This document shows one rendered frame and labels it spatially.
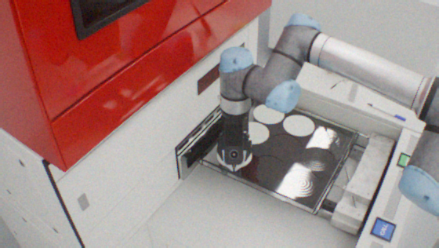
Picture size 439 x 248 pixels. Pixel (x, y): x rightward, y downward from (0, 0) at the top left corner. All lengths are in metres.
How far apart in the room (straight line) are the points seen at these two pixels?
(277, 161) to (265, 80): 0.36
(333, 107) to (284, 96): 0.51
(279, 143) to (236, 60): 0.41
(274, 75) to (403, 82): 0.27
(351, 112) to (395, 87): 0.52
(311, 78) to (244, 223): 0.56
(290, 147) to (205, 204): 0.30
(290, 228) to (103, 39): 0.71
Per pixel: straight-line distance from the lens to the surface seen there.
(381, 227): 0.99
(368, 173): 1.22
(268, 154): 1.18
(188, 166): 1.18
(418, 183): 0.77
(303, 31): 0.88
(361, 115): 1.31
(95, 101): 0.72
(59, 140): 0.69
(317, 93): 1.33
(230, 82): 0.91
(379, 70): 0.82
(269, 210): 1.15
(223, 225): 1.11
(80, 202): 0.87
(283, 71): 0.86
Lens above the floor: 1.73
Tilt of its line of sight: 41 degrees down
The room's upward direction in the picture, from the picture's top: 1 degrees counter-clockwise
